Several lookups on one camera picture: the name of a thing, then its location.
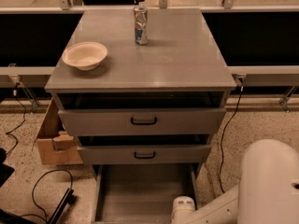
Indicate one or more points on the grey bottom drawer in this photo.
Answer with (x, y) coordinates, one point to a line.
(141, 194)

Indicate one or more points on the grey drawer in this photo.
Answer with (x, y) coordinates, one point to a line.
(141, 194)
(166, 121)
(144, 154)

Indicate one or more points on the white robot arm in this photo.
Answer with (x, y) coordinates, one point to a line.
(267, 192)

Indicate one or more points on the grey drawer cabinet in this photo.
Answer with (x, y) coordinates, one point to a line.
(180, 67)

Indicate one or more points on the grey top drawer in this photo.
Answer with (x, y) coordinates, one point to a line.
(166, 121)

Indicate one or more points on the grey middle drawer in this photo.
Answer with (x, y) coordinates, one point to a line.
(144, 154)

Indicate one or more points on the white paper bowl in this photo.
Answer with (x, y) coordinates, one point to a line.
(85, 56)

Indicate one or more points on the crushed silver blue can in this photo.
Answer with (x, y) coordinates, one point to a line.
(141, 22)

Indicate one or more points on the brown cardboard box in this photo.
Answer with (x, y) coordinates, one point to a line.
(55, 145)

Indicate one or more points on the black object left edge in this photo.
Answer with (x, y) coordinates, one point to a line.
(5, 170)

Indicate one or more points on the black stand leg left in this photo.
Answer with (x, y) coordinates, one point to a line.
(68, 198)

